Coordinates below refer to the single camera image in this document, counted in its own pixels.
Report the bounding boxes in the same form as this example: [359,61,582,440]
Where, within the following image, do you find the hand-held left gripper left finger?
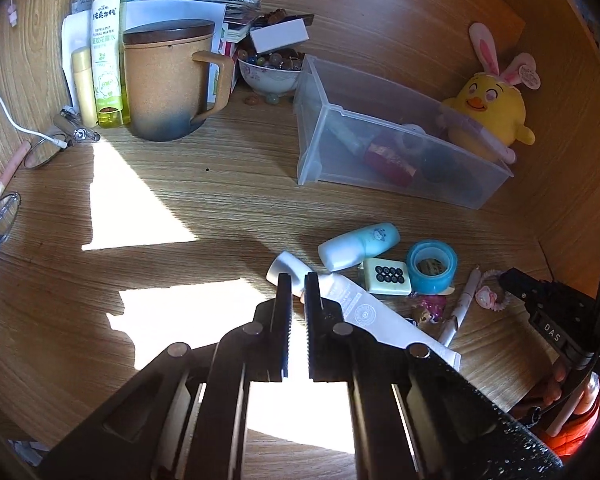
[37,272,293,480]

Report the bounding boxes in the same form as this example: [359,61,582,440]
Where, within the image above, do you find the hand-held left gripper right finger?
[304,272,563,480]

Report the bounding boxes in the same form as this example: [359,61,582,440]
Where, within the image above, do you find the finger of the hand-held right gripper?
[499,267,545,307]

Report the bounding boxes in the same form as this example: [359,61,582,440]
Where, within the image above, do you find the white cosmetic pen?
[437,266,482,347]

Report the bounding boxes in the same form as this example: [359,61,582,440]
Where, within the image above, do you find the white cream tube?
[266,251,462,373]

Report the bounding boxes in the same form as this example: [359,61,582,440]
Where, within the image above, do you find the blue tape roll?
[406,240,459,295]

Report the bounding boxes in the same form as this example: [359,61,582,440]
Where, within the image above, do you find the small cream box black buttons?
[357,257,412,296]

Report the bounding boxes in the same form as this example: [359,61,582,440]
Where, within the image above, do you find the white blue roll-on bottle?
[318,222,401,272]

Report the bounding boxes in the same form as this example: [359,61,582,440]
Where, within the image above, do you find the clear plastic storage box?
[292,54,515,211]

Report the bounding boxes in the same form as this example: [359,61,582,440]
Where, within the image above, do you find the red packet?
[364,141,419,186]

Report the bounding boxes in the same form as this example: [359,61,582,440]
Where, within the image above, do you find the white bandage roll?
[397,124,429,154]

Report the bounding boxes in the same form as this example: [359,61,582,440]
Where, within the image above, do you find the green lip balm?
[329,121,367,155]

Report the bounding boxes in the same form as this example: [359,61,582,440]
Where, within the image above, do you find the person's right forearm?
[542,375,600,461]

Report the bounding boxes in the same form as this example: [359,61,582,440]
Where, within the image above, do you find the person's right hand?
[527,360,600,411]

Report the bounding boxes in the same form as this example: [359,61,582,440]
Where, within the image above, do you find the yellow chick plush toy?
[439,22,538,165]

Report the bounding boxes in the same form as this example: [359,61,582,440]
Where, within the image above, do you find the ceramic bowl of beads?
[236,50,306,106]

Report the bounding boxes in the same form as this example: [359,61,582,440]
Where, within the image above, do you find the white carton green print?
[207,25,237,107]

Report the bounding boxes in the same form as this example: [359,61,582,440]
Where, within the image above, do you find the brown ceramic mug with lid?
[122,19,235,142]

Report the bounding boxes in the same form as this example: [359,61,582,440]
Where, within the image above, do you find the metal clip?
[59,109,102,144]

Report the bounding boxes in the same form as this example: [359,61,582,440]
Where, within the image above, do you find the white rectangular box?
[249,17,311,54]

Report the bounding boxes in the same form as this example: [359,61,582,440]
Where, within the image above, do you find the clear round lid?
[0,191,22,239]

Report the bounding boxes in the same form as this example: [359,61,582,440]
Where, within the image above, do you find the small yellow bottle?
[71,46,100,128]

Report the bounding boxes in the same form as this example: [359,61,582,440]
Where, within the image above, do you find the pink pen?
[0,140,32,202]

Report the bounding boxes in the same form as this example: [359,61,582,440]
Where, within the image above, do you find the green floral water bottle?
[91,0,132,128]

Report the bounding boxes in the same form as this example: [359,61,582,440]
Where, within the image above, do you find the stack of books and papers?
[62,0,263,61]

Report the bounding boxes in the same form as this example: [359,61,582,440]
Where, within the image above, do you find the white cable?
[0,40,72,149]

